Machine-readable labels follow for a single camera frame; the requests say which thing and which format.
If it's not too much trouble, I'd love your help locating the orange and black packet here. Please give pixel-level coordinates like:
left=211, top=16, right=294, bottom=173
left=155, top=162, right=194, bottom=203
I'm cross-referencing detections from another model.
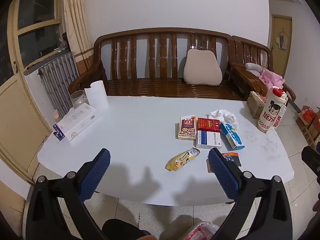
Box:
left=221, top=152, right=242, bottom=167

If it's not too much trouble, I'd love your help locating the white paper towel roll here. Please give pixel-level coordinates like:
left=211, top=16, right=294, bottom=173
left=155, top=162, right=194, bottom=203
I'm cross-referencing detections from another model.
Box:
left=84, top=80, right=109, bottom=111

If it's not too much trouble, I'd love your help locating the grey neck pillow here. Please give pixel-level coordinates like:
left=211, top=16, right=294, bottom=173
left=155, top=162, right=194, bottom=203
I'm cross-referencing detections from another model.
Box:
left=245, top=62, right=265, bottom=77

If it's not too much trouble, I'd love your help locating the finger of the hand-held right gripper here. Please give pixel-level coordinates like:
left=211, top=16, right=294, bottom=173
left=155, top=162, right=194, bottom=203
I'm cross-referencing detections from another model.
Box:
left=301, top=144, right=320, bottom=178

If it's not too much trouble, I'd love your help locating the printed cardboard carton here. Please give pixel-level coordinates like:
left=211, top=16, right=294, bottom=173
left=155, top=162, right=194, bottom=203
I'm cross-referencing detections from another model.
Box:
left=247, top=91, right=267, bottom=119

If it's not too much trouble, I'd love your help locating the large cartoon water bottle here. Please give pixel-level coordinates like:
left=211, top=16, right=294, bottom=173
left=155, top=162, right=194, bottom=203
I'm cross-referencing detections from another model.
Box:
left=258, top=86, right=288, bottom=133

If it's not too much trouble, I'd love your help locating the brown wooden sofa bench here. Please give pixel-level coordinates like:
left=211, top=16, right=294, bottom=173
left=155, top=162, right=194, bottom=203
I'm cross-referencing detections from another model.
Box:
left=68, top=27, right=247, bottom=102

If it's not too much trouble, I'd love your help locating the yellow snack wrapper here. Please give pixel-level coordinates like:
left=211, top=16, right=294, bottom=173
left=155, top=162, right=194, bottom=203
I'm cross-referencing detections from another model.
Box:
left=165, top=148, right=200, bottom=172

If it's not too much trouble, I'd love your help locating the yellow wooden door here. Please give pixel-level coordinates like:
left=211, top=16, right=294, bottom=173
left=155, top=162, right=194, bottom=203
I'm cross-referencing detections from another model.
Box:
left=269, top=14, right=293, bottom=80

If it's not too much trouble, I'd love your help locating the yellow framed glass door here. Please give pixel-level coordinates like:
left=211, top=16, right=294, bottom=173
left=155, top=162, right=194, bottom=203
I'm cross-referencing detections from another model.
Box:
left=0, top=0, right=67, bottom=188

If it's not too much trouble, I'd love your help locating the clear glass jar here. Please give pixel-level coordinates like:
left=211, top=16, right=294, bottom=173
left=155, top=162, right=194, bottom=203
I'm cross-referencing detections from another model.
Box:
left=70, top=90, right=88, bottom=109

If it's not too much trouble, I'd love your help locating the pink plastic bag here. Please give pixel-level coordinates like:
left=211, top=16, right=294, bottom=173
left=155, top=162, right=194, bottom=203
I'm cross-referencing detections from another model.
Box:
left=259, top=70, right=286, bottom=90

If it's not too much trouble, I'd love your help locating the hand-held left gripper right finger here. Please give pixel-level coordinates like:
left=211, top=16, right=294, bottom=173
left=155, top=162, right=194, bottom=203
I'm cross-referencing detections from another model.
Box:
left=207, top=148, right=293, bottom=240

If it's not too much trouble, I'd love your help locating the cream striped curtain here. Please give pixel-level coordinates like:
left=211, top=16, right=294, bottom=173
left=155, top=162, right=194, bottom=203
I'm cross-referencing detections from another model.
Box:
left=61, top=0, right=93, bottom=80

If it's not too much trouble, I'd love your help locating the small purple box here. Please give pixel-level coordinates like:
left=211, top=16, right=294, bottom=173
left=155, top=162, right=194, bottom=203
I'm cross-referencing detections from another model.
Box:
left=52, top=124, right=66, bottom=140

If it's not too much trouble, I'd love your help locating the person's dark clothing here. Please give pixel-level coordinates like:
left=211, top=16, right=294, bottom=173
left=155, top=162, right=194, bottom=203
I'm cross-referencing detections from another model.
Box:
left=102, top=219, right=153, bottom=240

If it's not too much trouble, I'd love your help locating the open cardboard box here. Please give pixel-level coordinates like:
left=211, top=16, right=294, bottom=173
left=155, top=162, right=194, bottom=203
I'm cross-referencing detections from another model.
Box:
left=306, top=115, right=320, bottom=147
left=296, top=105, right=316, bottom=128

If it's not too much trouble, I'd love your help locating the cloth on hanger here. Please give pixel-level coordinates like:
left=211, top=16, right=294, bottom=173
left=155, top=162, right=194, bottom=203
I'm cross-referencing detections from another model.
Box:
left=276, top=29, right=288, bottom=50

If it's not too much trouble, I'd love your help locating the red flat box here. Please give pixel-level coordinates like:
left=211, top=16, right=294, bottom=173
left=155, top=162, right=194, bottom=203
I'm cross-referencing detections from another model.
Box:
left=197, top=117, right=221, bottom=132

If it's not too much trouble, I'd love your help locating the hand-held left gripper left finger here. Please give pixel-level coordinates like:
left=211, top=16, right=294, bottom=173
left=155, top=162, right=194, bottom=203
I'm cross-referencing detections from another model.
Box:
left=26, top=148, right=111, bottom=240

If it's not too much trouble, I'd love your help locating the beige back cushion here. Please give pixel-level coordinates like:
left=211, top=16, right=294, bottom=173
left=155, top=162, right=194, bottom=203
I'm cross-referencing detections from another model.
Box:
left=183, top=49, right=223, bottom=86

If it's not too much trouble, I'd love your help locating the crumpled white tissue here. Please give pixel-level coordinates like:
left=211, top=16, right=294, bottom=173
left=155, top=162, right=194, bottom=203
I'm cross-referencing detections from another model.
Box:
left=206, top=109, right=240, bottom=130

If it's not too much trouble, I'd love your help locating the white and blue medicine box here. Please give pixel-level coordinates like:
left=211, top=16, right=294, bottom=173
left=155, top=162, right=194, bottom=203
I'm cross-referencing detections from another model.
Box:
left=196, top=130, right=222, bottom=150

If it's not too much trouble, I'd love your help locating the blue and white carton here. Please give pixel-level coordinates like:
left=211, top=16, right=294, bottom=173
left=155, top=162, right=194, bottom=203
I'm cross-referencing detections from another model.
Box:
left=220, top=122, right=245, bottom=151

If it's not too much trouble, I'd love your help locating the red and white plastic bag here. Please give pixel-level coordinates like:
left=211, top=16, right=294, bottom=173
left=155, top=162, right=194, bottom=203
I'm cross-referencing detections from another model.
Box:
left=184, top=221, right=225, bottom=240

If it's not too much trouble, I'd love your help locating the yellow nut picture box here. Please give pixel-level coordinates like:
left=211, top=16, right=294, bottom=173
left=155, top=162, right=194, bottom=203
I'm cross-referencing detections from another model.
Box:
left=178, top=116, right=197, bottom=140

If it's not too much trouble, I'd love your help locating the brown wooden armchair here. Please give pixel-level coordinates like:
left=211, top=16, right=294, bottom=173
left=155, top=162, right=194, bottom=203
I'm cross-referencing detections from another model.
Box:
left=232, top=35, right=297, bottom=108

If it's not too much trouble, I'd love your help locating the grey ribbed radiator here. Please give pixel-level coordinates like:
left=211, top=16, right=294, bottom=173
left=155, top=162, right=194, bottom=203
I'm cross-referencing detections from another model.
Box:
left=38, top=51, right=80, bottom=117

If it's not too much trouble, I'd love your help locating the long white box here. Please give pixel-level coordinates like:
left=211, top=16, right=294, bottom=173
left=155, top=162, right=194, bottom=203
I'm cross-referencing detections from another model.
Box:
left=56, top=103, right=100, bottom=142

